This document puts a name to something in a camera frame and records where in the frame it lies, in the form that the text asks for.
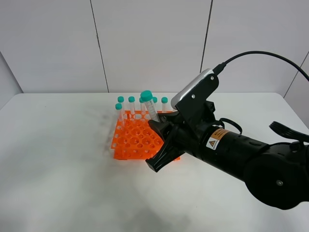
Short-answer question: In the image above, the rack tube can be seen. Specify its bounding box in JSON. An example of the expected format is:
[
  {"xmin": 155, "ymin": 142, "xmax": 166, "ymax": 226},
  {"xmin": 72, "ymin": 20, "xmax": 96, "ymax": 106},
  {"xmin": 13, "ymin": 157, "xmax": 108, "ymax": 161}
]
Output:
[
  {"xmin": 161, "ymin": 97, "xmax": 168, "ymax": 113},
  {"xmin": 139, "ymin": 98, "xmax": 146, "ymax": 115},
  {"xmin": 153, "ymin": 97, "xmax": 157, "ymax": 111},
  {"xmin": 115, "ymin": 103, "xmax": 125, "ymax": 129},
  {"xmin": 128, "ymin": 96, "xmax": 135, "ymax": 116},
  {"xmin": 117, "ymin": 96, "xmax": 125, "ymax": 114}
]

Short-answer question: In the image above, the test tube with teal cap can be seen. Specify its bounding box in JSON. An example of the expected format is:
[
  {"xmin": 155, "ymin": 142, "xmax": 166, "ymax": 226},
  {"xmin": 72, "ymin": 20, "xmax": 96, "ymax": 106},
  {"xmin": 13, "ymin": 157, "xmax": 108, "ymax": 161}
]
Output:
[{"xmin": 140, "ymin": 90, "xmax": 160, "ymax": 122}]

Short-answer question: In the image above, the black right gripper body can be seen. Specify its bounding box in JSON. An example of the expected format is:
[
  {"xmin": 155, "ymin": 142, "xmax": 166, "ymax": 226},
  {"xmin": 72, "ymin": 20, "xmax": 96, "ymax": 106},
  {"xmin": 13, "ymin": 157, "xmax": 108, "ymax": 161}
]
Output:
[{"xmin": 172, "ymin": 98, "xmax": 223, "ymax": 160}]

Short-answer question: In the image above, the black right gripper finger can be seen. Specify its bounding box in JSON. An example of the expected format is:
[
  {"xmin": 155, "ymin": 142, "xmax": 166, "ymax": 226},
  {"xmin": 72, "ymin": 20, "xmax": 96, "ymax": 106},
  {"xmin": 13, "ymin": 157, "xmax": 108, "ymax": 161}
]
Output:
[
  {"xmin": 148, "ymin": 111, "xmax": 180, "ymax": 141},
  {"xmin": 146, "ymin": 126, "xmax": 186, "ymax": 173}
]

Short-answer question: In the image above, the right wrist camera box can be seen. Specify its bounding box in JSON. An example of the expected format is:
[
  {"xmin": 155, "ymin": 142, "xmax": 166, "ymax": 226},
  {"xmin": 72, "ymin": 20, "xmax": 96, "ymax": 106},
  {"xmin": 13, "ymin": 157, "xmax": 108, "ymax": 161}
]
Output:
[{"xmin": 171, "ymin": 69, "xmax": 219, "ymax": 123}]

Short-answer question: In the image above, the rack tube front left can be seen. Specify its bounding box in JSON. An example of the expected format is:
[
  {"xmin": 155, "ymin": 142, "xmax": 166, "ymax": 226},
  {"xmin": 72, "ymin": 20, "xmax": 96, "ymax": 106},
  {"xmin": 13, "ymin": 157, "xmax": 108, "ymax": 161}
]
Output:
[{"xmin": 115, "ymin": 103, "xmax": 125, "ymax": 129}]

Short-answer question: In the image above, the black right camera cable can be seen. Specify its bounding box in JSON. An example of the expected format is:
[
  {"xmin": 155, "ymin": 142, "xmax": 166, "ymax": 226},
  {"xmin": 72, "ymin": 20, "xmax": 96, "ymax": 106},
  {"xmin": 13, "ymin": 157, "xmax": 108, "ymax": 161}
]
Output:
[{"xmin": 212, "ymin": 50, "xmax": 309, "ymax": 82}]

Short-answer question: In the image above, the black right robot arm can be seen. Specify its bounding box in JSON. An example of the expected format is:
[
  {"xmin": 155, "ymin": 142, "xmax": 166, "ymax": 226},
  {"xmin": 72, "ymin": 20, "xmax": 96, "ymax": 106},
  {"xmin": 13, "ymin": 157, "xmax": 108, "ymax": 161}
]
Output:
[{"xmin": 146, "ymin": 101, "xmax": 309, "ymax": 210}]

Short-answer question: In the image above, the orange test tube rack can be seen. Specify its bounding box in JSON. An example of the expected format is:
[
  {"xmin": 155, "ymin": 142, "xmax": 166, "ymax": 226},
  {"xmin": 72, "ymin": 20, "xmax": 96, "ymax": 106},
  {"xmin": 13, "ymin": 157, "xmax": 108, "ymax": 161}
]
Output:
[{"xmin": 111, "ymin": 110, "xmax": 181, "ymax": 162}]

